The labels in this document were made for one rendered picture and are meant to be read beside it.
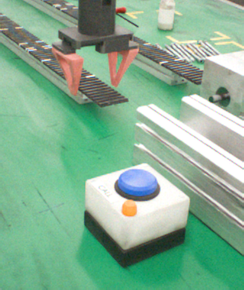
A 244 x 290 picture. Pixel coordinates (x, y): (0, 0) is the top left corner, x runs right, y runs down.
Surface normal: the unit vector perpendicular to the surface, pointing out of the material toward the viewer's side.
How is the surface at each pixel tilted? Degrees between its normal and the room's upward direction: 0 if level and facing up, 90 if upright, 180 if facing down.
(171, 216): 90
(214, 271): 0
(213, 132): 90
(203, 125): 90
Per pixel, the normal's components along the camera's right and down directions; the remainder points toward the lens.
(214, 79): -0.84, 0.21
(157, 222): 0.55, 0.42
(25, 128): 0.06, -0.89
